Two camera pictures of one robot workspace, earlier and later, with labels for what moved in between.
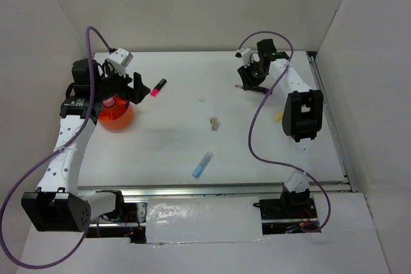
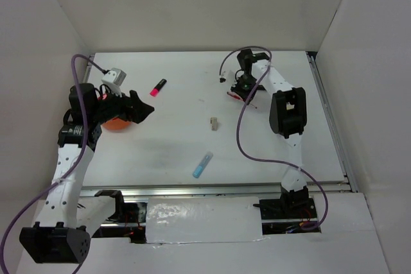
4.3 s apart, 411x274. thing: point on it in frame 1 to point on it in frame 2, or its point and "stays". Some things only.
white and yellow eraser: (213, 122) stays
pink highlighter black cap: (155, 91) stays
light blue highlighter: (205, 160) stays
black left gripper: (135, 94) to (133, 109)
